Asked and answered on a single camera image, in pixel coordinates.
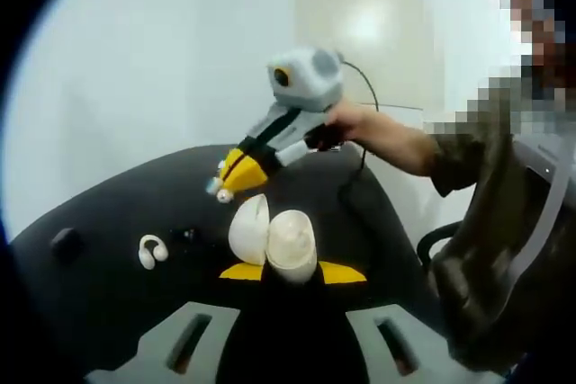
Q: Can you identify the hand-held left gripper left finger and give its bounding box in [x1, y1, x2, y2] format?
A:
[84, 263, 294, 384]

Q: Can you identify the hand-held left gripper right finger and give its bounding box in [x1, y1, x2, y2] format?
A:
[292, 259, 447, 384]

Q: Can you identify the white ear clip earphone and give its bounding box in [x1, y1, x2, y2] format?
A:
[138, 234, 170, 269]

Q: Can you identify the white oval charging case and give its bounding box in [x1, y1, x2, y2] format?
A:
[227, 192, 319, 287]

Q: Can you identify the person's right hand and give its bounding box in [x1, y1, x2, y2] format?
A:
[324, 101, 389, 154]

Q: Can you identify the black office chair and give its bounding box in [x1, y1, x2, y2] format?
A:
[416, 221, 467, 271]

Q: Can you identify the person's olive shirt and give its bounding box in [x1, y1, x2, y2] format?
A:
[425, 131, 548, 361]

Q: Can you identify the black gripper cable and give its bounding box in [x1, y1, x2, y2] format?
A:
[339, 58, 382, 192]

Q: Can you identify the beige wall panel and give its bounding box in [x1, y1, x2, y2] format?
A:
[292, 0, 427, 111]

